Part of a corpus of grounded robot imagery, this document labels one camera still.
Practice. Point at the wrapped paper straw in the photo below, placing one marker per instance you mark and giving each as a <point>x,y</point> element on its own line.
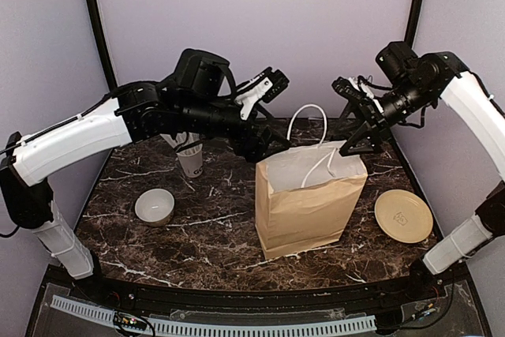
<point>185,144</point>

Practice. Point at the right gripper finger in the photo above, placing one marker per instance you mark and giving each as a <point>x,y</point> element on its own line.
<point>365,140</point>
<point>351,117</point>

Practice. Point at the black frame post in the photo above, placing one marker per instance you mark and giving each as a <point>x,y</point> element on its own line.
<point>101,43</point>
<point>412,22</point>

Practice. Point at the brown paper bag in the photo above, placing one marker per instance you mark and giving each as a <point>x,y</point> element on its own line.
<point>305,196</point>

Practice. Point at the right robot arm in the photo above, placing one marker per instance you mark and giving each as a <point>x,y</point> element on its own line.
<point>466,95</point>

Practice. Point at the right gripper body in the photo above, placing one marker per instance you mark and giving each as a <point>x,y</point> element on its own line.
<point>416,99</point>

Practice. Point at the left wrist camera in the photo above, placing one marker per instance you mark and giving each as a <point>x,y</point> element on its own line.
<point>265,87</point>

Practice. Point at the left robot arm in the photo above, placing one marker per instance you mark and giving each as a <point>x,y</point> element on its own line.
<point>129,114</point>

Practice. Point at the right black frame post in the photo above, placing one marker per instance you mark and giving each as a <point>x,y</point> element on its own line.
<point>412,22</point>

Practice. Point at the white paper straw cup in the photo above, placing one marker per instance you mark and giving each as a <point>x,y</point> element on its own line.
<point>191,161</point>

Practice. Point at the white ceramic bowl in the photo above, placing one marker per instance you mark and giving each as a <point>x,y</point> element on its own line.
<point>155,207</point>

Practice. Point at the cream yellow plate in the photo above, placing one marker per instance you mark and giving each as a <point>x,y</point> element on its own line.
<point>403,216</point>

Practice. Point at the black table front rail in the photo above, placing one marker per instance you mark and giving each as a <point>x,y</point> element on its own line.
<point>381,296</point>

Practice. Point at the left black frame post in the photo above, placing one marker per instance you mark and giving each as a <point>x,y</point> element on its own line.
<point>101,43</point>

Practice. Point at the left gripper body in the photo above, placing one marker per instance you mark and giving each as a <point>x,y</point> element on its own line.
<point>199,114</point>

